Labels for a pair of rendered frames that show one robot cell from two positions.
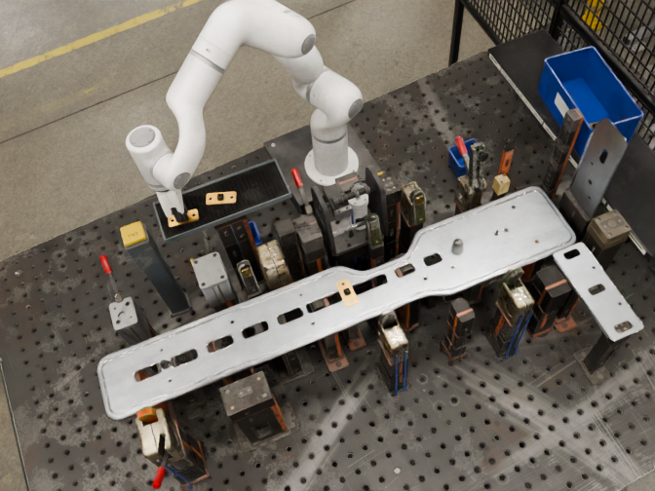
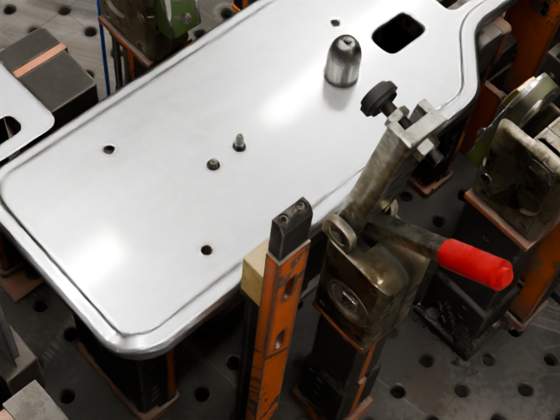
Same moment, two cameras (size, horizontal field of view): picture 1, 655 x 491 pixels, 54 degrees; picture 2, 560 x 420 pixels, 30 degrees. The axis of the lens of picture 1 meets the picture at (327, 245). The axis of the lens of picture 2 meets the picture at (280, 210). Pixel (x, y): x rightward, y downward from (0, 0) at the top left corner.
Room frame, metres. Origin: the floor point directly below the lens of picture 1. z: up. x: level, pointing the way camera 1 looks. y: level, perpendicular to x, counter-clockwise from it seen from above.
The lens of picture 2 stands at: (1.36, -0.75, 1.76)
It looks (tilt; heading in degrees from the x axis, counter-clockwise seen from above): 59 degrees down; 144
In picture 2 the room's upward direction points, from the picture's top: 8 degrees clockwise
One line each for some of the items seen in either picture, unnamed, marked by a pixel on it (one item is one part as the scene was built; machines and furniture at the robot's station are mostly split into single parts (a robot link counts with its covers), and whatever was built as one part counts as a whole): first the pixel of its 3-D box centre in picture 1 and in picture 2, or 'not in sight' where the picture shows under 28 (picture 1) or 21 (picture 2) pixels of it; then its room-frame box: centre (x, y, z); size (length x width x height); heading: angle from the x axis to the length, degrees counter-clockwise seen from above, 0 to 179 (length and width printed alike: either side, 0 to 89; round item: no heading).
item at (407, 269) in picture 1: (404, 294); (426, 86); (0.85, -0.21, 0.84); 0.12 x 0.05 x 0.29; 14
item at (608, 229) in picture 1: (595, 255); not in sight; (0.86, -0.78, 0.88); 0.08 x 0.08 x 0.36; 14
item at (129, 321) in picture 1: (144, 338); not in sight; (0.83, 0.58, 0.88); 0.11 x 0.10 x 0.36; 14
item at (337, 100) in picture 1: (334, 108); not in sight; (1.40, -0.09, 1.10); 0.19 x 0.12 x 0.24; 40
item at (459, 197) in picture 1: (465, 213); (352, 333); (1.08, -0.45, 0.88); 0.07 x 0.06 x 0.35; 14
